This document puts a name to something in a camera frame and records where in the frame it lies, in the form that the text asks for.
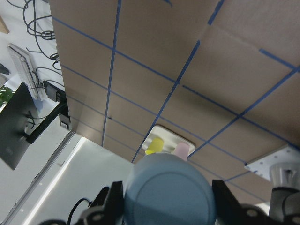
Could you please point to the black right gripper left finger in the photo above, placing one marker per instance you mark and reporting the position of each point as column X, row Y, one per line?
column 114, row 205

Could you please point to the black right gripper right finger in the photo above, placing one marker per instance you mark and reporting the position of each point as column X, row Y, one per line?
column 229, row 210

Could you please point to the light blue plastic cup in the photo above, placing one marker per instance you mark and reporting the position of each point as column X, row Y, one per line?
column 163, row 189

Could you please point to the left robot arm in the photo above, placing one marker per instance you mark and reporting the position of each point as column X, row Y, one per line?
column 285, row 195

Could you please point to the pink plastic cup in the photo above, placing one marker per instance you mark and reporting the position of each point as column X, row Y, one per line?
column 181, row 151

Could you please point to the yellow plastic cup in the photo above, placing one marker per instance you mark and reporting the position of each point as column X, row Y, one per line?
column 155, row 146

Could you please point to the cream plastic tray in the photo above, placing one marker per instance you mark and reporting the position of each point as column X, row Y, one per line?
column 170, row 138

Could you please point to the black monitor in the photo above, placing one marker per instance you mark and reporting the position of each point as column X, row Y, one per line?
column 18, row 128

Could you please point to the white keyboard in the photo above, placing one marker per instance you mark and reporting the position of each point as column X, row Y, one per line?
column 24, row 67

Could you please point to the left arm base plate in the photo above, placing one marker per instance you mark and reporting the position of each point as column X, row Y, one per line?
column 261, row 165

